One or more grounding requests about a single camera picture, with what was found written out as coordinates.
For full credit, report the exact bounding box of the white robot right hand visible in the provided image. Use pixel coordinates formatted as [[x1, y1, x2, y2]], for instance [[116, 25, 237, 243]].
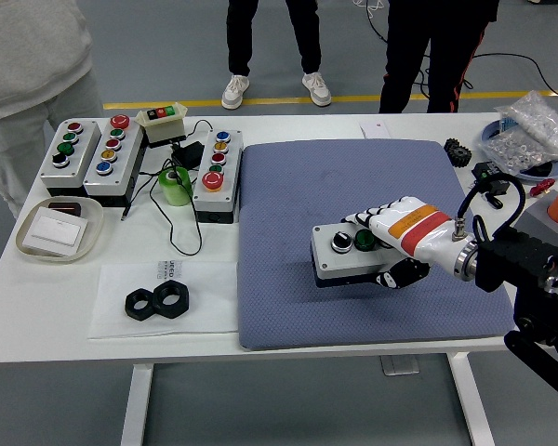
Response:
[[339, 195, 472, 290]]

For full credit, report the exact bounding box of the grey four-button control box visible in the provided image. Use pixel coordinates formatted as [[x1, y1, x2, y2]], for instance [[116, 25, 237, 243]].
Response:
[[310, 221, 404, 290]]

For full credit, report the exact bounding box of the grey five-button box, blue button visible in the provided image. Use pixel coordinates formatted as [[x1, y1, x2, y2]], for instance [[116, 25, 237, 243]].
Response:
[[193, 128, 245, 225]]

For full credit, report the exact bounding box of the grey five-button box, silver button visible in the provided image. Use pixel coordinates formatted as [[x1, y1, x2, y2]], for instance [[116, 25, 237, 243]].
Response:
[[82, 113, 145, 208]]

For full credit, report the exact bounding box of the black gear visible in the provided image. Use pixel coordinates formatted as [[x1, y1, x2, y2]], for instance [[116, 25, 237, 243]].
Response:
[[445, 138, 473, 169]]

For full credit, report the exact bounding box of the black module with green terminals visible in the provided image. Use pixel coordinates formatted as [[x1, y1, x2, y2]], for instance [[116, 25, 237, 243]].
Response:
[[472, 160, 512, 194]]

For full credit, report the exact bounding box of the white card with red mark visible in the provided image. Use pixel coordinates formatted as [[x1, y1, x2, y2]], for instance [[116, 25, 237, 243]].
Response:
[[360, 121, 392, 139]]

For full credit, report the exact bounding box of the blue plate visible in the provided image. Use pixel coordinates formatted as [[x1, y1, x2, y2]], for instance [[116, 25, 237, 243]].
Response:
[[481, 118, 558, 181]]

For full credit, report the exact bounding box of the grey wedge block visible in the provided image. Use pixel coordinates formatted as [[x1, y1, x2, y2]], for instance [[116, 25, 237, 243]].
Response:
[[511, 200, 558, 250]]

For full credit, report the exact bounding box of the blue-grey quilted mat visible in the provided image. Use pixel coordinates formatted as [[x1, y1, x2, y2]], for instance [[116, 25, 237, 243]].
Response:
[[235, 138, 517, 350]]

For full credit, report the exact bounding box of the white table leg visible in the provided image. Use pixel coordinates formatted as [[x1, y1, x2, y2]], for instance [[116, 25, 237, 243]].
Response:
[[447, 352, 497, 446], [120, 364, 155, 446]]

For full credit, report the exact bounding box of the person in red-striped trousers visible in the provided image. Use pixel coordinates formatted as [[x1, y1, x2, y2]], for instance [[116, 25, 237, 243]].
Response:
[[379, 0, 502, 114]]

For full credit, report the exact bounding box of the white printed paper sheet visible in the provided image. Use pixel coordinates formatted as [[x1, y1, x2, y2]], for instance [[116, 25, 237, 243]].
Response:
[[86, 260, 240, 339]]

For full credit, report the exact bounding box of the black power adapter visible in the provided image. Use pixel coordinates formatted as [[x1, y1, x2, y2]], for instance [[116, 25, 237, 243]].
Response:
[[171, 140, 205, 168]]

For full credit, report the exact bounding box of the green tape roll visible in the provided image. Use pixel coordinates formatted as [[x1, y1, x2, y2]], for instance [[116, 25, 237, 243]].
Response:
[[158, 166, 194, 207]]

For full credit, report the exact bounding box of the black hex nut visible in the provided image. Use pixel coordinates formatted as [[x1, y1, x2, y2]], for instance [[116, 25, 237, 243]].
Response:
[[152, 280, 193, 320], [124, 287, 162, 321]]

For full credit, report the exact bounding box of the person in white sneakers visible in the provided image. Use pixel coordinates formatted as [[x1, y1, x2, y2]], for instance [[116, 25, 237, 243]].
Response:
[[221, 0, 332, 111]]

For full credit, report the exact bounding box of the white shallow tray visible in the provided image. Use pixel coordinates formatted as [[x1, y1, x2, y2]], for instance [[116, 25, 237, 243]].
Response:
[[15, 196, 105, 264]]

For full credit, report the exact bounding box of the grey box with black selector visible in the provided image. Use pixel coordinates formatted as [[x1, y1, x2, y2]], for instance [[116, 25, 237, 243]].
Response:
[[40, 118, 102, 197]]

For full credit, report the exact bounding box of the small dark brown box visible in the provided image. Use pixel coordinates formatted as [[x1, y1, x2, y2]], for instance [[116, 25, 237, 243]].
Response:
[[47, 200, 83, 217]]

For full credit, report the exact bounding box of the person in light grey top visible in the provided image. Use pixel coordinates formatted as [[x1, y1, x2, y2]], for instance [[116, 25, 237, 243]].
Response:
[[0, 0, 104, 220]]

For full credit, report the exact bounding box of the grey bracket under table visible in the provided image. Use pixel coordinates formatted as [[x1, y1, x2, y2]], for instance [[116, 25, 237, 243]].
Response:
[[380, 355, 420, 376]]

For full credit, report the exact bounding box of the black floor cable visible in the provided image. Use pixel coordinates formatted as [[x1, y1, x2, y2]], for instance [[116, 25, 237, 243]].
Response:
[[365, 8, 558, 104]]

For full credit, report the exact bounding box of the white floor cable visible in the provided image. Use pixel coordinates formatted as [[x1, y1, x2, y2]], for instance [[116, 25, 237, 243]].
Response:
[[352, 0, 387, 20]]

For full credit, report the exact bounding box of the cream three-button switch box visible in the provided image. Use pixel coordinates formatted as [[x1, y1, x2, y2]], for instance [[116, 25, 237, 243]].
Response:
[[135, 104, 189, 149]]

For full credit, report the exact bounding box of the black adapter cable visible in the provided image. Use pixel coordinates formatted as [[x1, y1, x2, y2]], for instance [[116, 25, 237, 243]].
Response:
[[120, 119, 215, 256]]

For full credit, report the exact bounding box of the white wall switch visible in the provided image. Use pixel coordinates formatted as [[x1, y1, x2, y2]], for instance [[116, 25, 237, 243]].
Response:
[[25, 206, 89, 256]]

